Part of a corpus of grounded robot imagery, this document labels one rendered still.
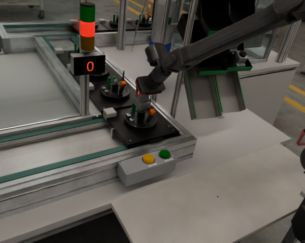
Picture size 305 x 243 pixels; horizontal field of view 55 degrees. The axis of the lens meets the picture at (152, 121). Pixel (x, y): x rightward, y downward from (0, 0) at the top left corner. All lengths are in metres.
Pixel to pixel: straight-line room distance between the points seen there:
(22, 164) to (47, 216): 0.22
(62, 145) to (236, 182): 0.69
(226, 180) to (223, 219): 0.20
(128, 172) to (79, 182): 0.17
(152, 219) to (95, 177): 0.24
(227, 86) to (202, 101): 0.18
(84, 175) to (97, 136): 0.25
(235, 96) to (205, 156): 0.34
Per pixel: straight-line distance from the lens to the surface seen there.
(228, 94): 1.43
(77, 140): 1.20
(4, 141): 1.18
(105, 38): 2.34
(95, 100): 1.36
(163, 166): 1.07
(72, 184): 1.02
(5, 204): 1.00
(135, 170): 1.01
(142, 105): 1.14
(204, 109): 1.31
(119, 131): 1.16
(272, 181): 1.31
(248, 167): 1.33
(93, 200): 1.04
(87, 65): 1.11
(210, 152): 1.33
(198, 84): 1.33
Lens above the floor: 1.64
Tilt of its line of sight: 33 degrees down
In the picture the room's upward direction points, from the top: 9 degrees clockwise
